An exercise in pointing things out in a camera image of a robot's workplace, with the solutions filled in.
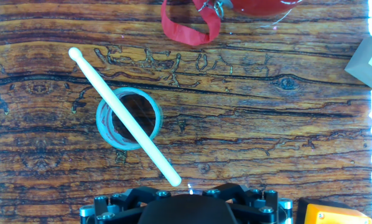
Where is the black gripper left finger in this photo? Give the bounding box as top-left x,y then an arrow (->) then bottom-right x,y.
79,185 -> 172,224

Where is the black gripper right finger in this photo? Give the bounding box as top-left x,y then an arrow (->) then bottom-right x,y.
202,182 -> 294,224

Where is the white wooden drumstick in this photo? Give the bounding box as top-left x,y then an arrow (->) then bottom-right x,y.
68,47 -> 182,187

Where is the wood grain table mat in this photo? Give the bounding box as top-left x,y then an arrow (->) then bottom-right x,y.
0,0 -> 372,224

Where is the orange emergency stop button box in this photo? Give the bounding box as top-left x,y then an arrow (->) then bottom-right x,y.
294,197 -> 372,224

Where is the patterned adhesive tape roll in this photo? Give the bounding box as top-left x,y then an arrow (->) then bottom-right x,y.
95,86 -> 164,151

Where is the wooden block with peg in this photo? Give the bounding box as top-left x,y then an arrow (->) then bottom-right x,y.
344,30 -> 372,90

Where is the red drum with strap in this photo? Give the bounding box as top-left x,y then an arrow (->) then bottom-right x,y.
160,0 -> 302,47

